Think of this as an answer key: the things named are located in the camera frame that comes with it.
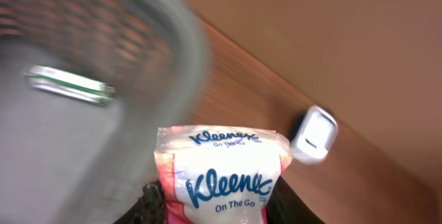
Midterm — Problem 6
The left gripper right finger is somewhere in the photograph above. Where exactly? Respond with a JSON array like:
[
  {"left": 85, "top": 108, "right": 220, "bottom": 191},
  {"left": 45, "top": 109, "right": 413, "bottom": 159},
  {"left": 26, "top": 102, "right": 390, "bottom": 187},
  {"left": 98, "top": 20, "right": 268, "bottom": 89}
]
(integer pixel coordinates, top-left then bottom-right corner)
[{"left": 265, "top": 176, "right": 325, "bottom": 224}]

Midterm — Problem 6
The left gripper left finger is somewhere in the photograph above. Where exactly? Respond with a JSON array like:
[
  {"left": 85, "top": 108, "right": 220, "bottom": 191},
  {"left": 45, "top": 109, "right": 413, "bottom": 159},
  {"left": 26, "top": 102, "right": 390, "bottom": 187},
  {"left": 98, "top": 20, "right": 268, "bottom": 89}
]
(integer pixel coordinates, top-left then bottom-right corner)
[{"left": 113, "top": 180, "right": 166, "bottom": 224}]

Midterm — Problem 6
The grey plastic shopping basket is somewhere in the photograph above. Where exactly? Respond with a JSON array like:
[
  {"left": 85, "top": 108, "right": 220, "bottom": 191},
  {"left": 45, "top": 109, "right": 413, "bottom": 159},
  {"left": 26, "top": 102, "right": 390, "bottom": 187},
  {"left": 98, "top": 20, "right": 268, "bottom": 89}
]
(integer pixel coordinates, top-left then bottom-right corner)
[{"left": 1, "top": 0, "right": 209, "bottom": 223}]

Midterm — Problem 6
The white barcode scanner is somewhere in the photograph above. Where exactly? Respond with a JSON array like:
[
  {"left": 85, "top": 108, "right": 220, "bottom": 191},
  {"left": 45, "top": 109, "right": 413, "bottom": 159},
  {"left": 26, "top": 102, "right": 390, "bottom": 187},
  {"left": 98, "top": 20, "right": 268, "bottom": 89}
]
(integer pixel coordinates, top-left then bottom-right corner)
[{"left": 290, "top": 105, "right": 338, "bottom": 165}]

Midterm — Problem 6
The pink Kleenex tissue pack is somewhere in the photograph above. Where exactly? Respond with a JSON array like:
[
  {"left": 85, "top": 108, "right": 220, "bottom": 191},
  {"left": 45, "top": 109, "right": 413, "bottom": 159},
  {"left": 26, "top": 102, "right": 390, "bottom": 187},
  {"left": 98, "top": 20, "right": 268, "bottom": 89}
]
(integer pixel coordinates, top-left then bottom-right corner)
[{"left": 154, "top": 125, "right": 292, "bottom": 224}]

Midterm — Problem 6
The white green flat box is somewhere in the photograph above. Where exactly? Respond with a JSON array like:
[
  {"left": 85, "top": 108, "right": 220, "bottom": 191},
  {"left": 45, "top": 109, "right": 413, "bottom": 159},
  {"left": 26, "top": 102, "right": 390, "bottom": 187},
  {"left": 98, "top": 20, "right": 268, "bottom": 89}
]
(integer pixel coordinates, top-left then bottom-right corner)
[{"left": 24, "top": 65, "right": 115, "bottom": 106}]

